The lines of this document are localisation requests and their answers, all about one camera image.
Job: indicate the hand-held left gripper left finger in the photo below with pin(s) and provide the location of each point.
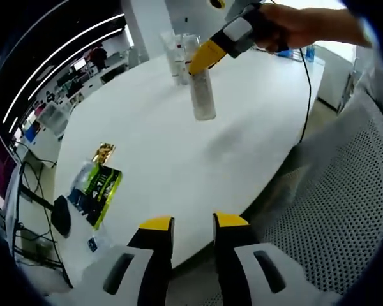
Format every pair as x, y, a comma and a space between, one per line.
153, 264

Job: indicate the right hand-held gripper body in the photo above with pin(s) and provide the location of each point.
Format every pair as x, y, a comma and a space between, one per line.
242, 12

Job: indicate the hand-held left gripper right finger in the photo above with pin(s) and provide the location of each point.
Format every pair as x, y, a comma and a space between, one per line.
233, 264

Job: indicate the frosted white skincare tube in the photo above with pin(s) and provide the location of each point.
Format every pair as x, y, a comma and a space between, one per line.
174, 68

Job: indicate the white skincare bottle clear cap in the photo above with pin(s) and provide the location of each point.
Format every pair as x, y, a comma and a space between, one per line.
204, 102

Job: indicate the blue storage box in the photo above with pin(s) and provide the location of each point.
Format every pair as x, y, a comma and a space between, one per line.
32, 133

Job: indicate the person's right hand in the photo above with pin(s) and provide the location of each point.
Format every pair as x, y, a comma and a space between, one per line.
287, 28

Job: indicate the small clear packet blue label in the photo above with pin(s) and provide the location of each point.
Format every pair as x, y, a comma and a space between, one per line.
92, 244

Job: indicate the blue plastic bag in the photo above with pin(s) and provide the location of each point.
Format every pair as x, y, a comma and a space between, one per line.
311, 54

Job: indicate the green printed sachet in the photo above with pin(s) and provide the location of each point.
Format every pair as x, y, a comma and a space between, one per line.
103, 191

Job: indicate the black computer mouse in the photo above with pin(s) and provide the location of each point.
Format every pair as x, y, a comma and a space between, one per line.
61, 216

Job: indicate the white mesh chair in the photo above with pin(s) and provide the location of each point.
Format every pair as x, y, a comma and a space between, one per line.
338, 207

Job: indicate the gold foil sachet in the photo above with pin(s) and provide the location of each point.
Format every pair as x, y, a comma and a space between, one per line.
103, 153

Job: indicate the white shelf cart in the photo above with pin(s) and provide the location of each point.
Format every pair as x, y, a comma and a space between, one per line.
54, 118

